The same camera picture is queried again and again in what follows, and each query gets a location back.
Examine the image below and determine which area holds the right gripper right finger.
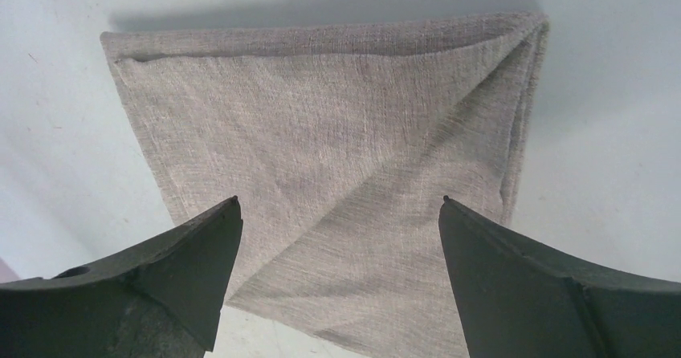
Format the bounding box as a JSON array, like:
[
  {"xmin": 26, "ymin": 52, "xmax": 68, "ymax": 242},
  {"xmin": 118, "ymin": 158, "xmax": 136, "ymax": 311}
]
[{"xmin": 438, "ymin": 198, "xmax": 680, "ymax": 357}]

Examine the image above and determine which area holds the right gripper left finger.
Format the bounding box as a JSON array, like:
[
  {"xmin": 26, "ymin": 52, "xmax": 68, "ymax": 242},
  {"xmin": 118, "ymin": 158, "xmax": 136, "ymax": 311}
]
[{"xmin": 1, "ymin": 197, "xmax": 243, "ymax": 357}]

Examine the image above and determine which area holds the grey cloth napkin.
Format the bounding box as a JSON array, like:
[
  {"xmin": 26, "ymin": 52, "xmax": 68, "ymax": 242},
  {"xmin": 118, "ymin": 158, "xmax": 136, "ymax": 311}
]
[{"xmin": 100, "ymin": 12, "xmax": 548, "ymax": 357}]

